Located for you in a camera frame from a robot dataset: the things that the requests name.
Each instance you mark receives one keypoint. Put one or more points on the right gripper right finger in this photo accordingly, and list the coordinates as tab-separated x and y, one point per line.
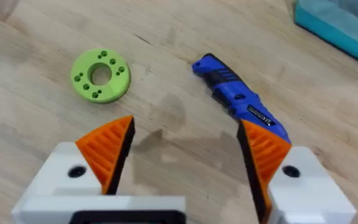
278	174

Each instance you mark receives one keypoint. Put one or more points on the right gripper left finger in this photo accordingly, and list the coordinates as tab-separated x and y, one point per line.
104	155

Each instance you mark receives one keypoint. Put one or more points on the blue electric screwdriver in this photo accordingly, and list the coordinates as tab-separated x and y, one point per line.
235	91

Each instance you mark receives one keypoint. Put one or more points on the green disc with holes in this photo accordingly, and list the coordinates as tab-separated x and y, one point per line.
100	75

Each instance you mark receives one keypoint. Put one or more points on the teal plastic tub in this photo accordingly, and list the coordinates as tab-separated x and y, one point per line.
337	28

